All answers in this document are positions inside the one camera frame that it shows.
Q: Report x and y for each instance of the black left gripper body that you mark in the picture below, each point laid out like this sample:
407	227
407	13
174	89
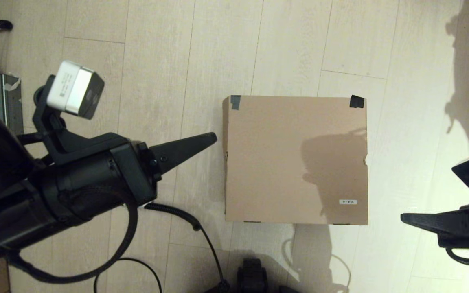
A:
84	179

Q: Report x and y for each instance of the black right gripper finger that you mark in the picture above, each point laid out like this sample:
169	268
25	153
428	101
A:
419	221

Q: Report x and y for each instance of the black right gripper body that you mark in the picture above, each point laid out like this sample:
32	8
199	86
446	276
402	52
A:
468	228

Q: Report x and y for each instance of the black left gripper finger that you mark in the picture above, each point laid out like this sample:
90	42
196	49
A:
185	148

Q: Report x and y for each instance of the brown cardboard shoe box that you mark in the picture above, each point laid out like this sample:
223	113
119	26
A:
295	162

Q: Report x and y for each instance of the white label sticker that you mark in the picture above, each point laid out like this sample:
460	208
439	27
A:
348	202

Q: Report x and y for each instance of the grey power supply unit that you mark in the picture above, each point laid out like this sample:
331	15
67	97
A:
2	93

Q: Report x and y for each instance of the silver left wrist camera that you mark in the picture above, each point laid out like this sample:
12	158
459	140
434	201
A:
75	89

